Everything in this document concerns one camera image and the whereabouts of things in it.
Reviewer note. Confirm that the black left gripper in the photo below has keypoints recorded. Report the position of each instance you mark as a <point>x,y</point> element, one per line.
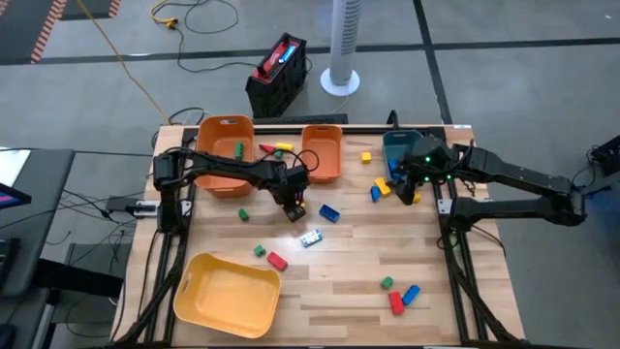
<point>293,181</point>

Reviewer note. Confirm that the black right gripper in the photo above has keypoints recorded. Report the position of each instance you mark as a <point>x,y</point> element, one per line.
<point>431,162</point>

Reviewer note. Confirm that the white patterned block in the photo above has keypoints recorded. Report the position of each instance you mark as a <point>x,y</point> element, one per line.
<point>311,238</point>

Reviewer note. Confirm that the small green block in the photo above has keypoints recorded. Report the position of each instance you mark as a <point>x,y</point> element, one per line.
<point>386,282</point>
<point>278,154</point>
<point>259,250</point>
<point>243,214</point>

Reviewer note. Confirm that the red rectangular block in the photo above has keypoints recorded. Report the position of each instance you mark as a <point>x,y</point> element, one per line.
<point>396,303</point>
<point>277,261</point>

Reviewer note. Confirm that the long green block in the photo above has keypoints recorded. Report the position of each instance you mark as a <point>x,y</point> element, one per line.
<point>238,149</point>

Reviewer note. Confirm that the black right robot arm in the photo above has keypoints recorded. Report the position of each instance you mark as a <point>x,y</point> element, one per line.
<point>523,177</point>

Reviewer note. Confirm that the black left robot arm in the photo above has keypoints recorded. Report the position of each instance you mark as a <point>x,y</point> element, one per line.
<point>227,169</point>

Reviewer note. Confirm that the small yellow block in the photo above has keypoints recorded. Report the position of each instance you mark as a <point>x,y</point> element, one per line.
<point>416,198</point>

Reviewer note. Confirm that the yellow long block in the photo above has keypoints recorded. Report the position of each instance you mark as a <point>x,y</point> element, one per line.
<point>382,186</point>
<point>285,146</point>

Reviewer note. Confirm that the blue studded brick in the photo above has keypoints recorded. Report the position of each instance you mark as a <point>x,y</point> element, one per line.
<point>329,213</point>

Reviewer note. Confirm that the teal plastic bin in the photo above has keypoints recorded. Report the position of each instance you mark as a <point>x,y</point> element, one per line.
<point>397,143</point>

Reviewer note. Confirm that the yellow cube block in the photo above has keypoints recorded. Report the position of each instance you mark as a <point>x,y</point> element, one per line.
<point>366,157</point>

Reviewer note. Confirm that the black clamp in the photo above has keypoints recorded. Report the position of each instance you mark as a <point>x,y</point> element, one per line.
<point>392,120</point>

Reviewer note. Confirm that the small orange plastic bin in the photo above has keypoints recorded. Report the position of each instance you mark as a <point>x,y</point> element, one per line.
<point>324,145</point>

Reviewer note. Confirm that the large orange plastic bin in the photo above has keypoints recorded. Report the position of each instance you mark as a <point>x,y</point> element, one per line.
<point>218,140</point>

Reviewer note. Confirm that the yellow plastic bin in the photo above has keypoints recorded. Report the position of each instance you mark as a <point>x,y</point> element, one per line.
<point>227,295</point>

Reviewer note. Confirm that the red battery pack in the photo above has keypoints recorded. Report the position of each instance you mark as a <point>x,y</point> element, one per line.
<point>276,60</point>

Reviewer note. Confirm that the black white power box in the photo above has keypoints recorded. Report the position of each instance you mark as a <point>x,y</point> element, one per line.
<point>145,209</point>

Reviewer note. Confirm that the grey tower fan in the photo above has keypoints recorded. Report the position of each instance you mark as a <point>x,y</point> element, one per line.
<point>345,39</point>

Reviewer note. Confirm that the black power adapter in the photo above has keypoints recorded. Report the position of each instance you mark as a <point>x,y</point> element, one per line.
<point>121,203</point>

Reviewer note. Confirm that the black equipment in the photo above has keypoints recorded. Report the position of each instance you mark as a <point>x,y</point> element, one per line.
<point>605,155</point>

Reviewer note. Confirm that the black side desk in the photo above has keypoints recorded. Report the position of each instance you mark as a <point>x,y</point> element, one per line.
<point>43,242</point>

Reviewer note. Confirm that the monitor screen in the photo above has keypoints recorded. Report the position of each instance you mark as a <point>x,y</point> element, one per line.
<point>12,198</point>

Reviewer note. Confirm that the dark hazard-striped mat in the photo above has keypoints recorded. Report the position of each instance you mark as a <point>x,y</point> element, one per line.
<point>92,7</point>
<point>24,29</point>

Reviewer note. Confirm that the white sheet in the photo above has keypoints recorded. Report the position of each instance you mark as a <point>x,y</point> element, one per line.
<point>12,167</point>

